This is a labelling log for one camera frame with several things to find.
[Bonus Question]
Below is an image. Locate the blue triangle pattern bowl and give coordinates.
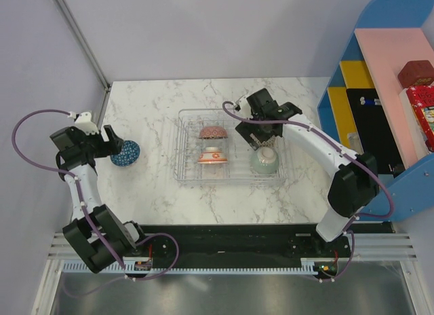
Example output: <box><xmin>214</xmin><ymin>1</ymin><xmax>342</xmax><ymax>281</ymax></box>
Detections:
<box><xmin>110</xmin><ymin>140</ymin><xmax>140</xmax><ymax>167</ymax></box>

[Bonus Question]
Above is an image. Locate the pale green glazed bowl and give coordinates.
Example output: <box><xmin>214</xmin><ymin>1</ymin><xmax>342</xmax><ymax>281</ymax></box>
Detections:
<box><xmin>250</xmin><ymin>147</ymin><xmax>279</xmax><ymax>174</ymax></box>

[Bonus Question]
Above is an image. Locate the red floral pattern bowl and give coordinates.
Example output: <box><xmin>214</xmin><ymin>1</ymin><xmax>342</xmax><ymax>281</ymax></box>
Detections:
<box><xmin>199</xmin><ymin>126</ymin><xmax>228</xmax><ymax>140</ymax></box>

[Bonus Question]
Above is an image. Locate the orange white floral bowl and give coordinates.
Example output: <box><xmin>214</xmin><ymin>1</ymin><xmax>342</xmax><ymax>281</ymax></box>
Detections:
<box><xmin>197</xmin><ymin>147</ymin><xmax>228</xmax><ymax>164</ymax></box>

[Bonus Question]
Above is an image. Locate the brown lattice pattern bowl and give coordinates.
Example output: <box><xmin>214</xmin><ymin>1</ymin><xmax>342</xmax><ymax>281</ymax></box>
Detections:
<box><xmin>250</xmin><ymin>134</ymin><xmax>276</xmax><ymax>150</ymax></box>

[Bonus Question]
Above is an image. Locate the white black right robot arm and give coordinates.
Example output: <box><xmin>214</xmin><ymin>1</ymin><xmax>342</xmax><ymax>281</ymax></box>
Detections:
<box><xmin>234</xmin><ymin>89</ymin><xmax>379</xmax><ymax>257</ymax></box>

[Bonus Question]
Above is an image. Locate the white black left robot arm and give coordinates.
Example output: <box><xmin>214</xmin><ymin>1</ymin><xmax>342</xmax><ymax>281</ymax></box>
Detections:
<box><xmin>50</xmin><ymin>125</ymin><xmax>149</xmax><ymax>274</ymax></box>

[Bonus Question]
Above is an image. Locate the black board with markers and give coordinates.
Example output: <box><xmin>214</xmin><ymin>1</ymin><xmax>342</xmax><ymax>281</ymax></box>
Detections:
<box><xmin>346</xmin><ymin>88</ymin><xmax>403</xmax><ymax>174</ymax></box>

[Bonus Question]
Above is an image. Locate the blue toy shelf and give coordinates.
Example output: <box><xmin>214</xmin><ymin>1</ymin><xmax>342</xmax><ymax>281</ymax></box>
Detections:
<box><xmin>317</xmin><ymin>0</ymin><xmax>433</xmax><ymax>222</ymax></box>

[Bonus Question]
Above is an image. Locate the red christmas tin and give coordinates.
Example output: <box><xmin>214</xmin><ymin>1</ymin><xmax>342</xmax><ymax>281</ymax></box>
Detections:
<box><xmin>406</xmin><ymin>86</ymin><xmax>433</xmax><ymax>149</ymax></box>

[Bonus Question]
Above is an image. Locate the dark red box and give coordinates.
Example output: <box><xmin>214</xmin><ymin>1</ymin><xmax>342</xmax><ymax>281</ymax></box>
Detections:
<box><xmin>397</xmin><ymin>60</ymin><xmax>434</xmax><ymax>89</ymax></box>

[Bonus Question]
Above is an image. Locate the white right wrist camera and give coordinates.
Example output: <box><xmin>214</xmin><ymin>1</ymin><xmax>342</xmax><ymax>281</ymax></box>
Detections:
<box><xmin>234</xmin><ymin>96</ymin><xmax>251</xmax><ymax>115</ymax></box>

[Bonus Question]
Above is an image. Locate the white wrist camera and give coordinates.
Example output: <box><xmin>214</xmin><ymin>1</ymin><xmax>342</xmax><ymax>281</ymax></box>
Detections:
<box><xmin>234</xmin><ymin>96</ymin><xmax>251</xmax><ymax>115</ymax></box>
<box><xmin>68</xmin><ymin>111</ymin><xmax>100</xmax><ymax>136</ymax></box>

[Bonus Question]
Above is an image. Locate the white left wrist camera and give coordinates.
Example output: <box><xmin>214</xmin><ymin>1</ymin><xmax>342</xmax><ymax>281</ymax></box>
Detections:
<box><xmin>68</xmin><ymin>111</ymin><xmax>100</xmax><ymax>136</ymax></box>

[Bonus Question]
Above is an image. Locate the clear wire dish rack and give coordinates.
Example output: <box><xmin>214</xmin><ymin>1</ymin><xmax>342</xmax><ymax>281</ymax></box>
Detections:
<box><xmin>174</xmin><ymin>109</ymin><xmax>288</xmax><ymax>186</ymax></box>

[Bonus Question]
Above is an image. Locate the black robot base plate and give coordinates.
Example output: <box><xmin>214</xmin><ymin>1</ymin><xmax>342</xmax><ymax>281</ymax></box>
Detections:
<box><xmin>109</xmin><ymin>222</ymin><xmax>396</xmax><ymax>265</ymax></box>

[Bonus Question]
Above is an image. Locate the white slotted cable duct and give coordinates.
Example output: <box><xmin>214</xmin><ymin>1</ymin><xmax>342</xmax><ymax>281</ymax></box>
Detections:
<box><xmin>62</xmin><ymin>257</ymin><xmax>350</xmax><ymax>274</ymax></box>

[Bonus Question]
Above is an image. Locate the aluminium corner post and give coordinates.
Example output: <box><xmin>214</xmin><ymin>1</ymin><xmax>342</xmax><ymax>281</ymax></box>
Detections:
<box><xmin>47</xmin><ymin>0</ymin><xmax>111</xmax><ymax>92</ymax></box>

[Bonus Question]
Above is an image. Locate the aluminium rail frame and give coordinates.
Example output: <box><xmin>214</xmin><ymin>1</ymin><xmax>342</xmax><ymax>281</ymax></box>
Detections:
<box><xmin>31</xmin><ymin>234</ymin><xmax>433</xmax><ymax>314</ymax></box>

